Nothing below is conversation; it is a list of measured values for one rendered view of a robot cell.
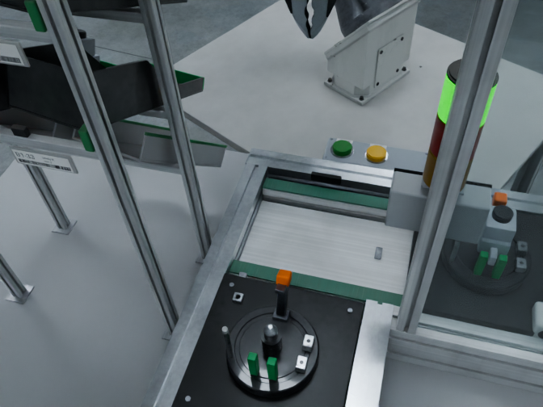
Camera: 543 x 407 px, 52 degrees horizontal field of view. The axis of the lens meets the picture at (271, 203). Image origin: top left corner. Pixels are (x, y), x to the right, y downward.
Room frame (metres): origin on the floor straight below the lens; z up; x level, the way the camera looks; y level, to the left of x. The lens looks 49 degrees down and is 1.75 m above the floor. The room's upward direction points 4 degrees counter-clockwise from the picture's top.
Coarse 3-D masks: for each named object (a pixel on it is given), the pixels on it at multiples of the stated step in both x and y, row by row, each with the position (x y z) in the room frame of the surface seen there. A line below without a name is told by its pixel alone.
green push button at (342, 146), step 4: (336, 144) 0.83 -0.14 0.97; (340, 144) 0.83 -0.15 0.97; (344, 144) 0.82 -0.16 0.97; (348, 144) 0.82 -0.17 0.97; (332, 148) 0.82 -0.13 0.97; (336, 148) 0.81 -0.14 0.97; (340, 148) 0.81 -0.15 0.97; (344, 148) 0.81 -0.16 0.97; (348, 148) 0.81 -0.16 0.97; (336, 152) 0.80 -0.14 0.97; (340, 152) 0.80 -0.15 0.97; (344, 152) 0.80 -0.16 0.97; (348, 152) 0.80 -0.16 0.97; (340, 156) 0.80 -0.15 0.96
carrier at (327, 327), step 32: (224, 288) 0.50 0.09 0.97; (256, 288) 0.50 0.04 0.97; (288, 288) 0.49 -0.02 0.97; (224, 320) 0.44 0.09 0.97; (256, 320) 0.43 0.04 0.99; (288, 320) 0.42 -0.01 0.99; (320, 320) 0.43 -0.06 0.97; (352, 320) 0.42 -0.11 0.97; (224, 352) 0.39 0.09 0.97; (256, 352) 0.37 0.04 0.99; (288, 352) 0.37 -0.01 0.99; (320, 352) 0.37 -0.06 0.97; (352, 352) 0.37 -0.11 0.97; (192, 384) 0.34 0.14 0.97; (224, 384) 0.33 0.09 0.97; (256, 384) 0.32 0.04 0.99; (288, 384) 0.32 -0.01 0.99; (320, 384) 0.32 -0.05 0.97
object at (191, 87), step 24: (24, 48) 0.64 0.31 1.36; (48, 48) 0.67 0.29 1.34; (24, 72) 0.60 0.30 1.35; (48, 72) 0.58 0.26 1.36; (96, 72) 0.57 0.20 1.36; (120, 72) 0.60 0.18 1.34; (144, 72) 0.64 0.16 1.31; (24, 96) 0.58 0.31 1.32; (48, 96) 0.57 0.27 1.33; (72, 96) 0.55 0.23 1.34; (120, 96) 0.59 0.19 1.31; (144, 96) 0.63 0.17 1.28; (72, 120) 0.54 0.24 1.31
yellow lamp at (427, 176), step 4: (428, 152) 0.45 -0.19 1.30; (428, 156) 0.45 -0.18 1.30; (432, 156) 0.44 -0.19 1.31; (428, 160) 0.45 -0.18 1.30; (432, 160) 0.44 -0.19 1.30; (428, 164) 0.44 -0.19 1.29; (432, 164) 0.44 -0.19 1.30; (424, 168) 0.45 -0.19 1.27; (428, 168) 0.44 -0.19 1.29; (432, 168) 0.44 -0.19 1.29; (424, 172) 0.45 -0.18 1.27; (428, 172) 0.44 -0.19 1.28; (432, 172) 0.43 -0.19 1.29; (424, 176) 0.45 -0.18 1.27; (428, 176) 0.44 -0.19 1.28; (424, 180) 0.44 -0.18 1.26; (428, 180) 0.44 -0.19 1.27; (428, 184) 0.44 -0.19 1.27
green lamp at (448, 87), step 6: (444, 84) 0.45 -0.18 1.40; (450, 84) 0.44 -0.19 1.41; (444, 90) 0.45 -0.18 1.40; (450, 90) 0.44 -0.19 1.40; (444, 96) 0.44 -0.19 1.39; (450, 96) 0.44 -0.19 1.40; (444, 102) 0.44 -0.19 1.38; (450, 102) 0.43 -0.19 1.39; (438, 108) 0.45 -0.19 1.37; (444, 108) 0.44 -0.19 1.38; (438, 114) 0.45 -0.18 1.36; (444, 114) 0.44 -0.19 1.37; (444, 120) 0.44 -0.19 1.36
